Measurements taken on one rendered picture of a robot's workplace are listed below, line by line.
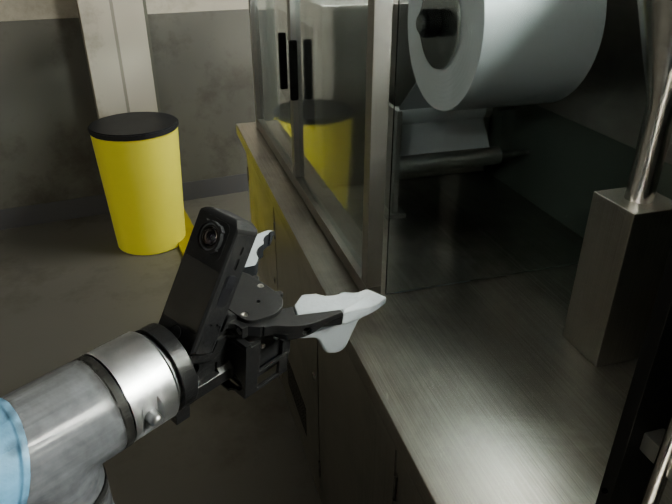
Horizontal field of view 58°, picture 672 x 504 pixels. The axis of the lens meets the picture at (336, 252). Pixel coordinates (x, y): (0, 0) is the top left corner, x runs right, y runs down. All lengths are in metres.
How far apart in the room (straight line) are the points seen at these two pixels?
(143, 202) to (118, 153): 0.27
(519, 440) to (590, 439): 0.10
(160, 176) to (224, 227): 2.69
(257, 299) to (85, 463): 0.18
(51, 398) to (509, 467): 0.60
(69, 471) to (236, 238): 0.19
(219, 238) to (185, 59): 3.27
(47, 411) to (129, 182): 2.74
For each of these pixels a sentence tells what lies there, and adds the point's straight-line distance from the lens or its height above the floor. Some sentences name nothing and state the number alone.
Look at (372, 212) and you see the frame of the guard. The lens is 1.06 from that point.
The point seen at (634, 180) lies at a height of 1.20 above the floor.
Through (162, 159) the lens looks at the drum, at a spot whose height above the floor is 0.51.
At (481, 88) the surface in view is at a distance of 1.09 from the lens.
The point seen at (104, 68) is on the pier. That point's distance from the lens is 3.42.
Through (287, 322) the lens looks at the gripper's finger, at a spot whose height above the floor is 1.24.
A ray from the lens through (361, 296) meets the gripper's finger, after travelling 0.54.
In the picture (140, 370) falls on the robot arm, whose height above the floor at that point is 1.24.
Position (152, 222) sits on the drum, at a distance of 3.24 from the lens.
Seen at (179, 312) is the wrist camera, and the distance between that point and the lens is 0.50.
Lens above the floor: 1.52
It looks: 28 degrees down
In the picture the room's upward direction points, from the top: straight up
